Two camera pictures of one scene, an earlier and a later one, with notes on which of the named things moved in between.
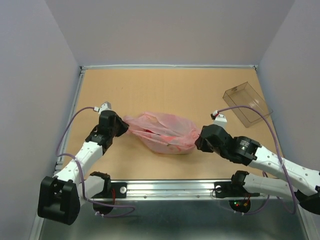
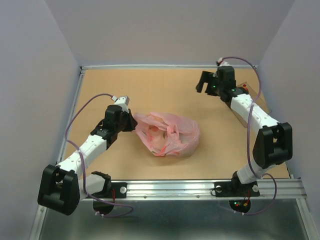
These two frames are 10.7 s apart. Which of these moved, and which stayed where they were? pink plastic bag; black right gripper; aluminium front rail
Moved: black right gripper
Stayed: pink plastic bag; aluminium front rail
